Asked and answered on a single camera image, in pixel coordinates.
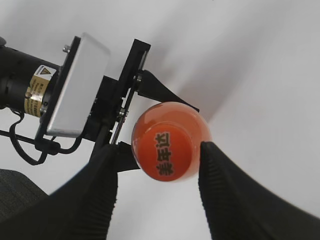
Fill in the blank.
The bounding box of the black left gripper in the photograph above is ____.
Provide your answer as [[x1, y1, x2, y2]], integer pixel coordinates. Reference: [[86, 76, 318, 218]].
[[83, 39, 200, 173]]

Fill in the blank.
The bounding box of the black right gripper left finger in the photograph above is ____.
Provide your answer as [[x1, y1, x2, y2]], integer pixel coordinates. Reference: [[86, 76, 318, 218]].
[[0, 145, 118, 240]]

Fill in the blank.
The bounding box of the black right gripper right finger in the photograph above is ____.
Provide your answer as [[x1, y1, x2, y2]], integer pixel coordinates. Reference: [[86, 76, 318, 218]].
[[198, 141, 320, 240]]

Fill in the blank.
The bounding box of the orange soda plastic bottle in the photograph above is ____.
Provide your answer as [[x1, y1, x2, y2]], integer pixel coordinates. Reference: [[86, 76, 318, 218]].
[[131, 101, 212, 182]]

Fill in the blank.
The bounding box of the orange bottle cap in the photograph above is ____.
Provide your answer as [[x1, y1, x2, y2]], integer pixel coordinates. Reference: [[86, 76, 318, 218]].
[[134, 122, 199, 182]]

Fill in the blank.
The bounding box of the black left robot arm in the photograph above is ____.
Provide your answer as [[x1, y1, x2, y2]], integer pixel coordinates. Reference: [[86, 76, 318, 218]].
[[0, 34, 210, 182]]

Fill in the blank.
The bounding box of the dark mesh chair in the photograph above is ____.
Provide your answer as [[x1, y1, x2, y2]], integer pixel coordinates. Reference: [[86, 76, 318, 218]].
[[0, 169, 48, 222]]

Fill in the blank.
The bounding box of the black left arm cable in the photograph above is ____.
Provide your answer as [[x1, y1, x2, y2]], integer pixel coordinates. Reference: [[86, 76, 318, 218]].
[[0, 107, 86, 166]]

